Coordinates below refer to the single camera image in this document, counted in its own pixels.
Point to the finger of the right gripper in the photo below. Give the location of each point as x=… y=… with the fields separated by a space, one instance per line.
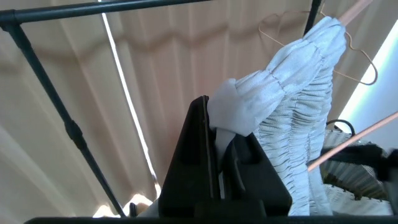
x=357 y=155

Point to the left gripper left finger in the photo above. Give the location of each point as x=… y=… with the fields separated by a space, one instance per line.
x=189 y=174

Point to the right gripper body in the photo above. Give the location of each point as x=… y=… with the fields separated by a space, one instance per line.
x=390 y=174

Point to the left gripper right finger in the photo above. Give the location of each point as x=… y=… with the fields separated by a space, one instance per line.
x=258 y=180

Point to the pink clothes hanger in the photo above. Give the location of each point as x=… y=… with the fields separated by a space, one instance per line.
x=351 y=77
x=351 y=142

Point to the pale grey shorts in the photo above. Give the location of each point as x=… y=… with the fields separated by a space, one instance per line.
x=292 y=93

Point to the white laundry basket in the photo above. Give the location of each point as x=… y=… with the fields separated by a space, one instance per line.
x=351 y=177

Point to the black clothes rack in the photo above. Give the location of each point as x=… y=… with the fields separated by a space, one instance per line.
x=93 y=7

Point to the beige curtain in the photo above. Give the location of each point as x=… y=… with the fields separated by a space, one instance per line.
x=171 y=62

